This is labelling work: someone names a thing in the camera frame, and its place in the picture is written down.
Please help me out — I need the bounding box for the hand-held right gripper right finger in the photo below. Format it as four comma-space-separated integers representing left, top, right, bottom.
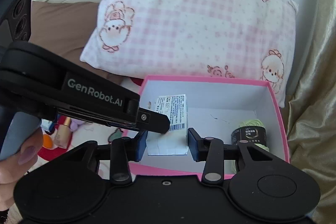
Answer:
188, 128, 275, 184

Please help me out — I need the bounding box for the green yarn ball black label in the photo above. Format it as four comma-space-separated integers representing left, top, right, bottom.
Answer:
230, 118, 270, 174

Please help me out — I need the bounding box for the small orange object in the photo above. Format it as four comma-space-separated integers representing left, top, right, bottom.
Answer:
42, 134, 54, 149

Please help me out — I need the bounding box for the brown pillow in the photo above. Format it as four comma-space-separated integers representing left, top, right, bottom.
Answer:
28, 1, 125, 88

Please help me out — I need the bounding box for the red and white printed blanket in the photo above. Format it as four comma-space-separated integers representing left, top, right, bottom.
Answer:
33, 76, 147, 181

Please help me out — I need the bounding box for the cosmetic bottle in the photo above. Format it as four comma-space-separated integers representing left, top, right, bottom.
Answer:
53, 116, 72, 149

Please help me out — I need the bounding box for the person's left hand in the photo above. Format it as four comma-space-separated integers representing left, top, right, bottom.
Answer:
0, 127, 44, 211

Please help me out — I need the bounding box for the white labelled packet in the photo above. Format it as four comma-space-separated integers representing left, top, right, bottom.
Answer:
146, 93, 189, 156

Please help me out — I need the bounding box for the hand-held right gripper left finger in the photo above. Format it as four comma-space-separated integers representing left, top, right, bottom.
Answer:
67, 131, 149, 184

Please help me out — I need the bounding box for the gold curtain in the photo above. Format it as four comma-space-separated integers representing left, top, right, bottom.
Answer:
285, 0, 336, 224

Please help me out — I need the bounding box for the pink checked cartoon pillow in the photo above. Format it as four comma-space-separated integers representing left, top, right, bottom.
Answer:
80, 0, 300, 108

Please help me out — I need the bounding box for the pink cardboard box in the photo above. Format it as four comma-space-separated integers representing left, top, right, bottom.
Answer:
122, 75, 290, 178

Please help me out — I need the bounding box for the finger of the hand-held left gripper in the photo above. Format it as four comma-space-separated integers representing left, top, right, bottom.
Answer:
105, 120, 148, 133
136, 107, 171, 134

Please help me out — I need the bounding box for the purple plush toy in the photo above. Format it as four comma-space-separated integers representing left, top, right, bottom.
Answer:
70, 119, 91, 132

